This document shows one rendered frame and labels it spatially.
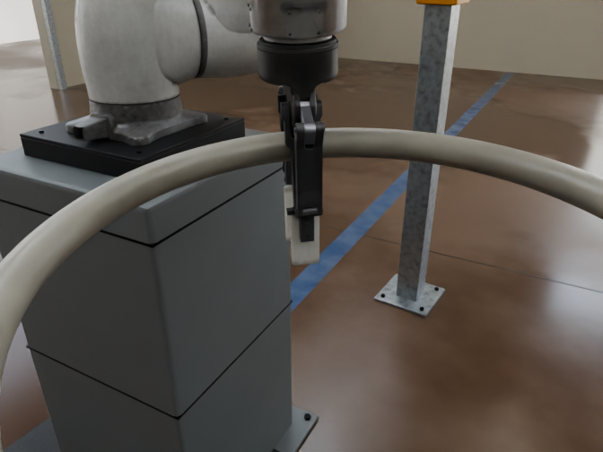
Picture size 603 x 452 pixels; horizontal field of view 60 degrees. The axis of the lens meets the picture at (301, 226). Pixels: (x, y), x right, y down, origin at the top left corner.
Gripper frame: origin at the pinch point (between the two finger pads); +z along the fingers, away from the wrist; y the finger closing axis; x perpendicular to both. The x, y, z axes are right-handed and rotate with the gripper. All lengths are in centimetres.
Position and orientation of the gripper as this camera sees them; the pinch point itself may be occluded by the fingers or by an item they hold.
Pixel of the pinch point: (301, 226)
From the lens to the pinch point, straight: 57.7
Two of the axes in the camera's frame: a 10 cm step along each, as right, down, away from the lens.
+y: 1.5, 5.0, -8.5
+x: 9.9, -0.9, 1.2
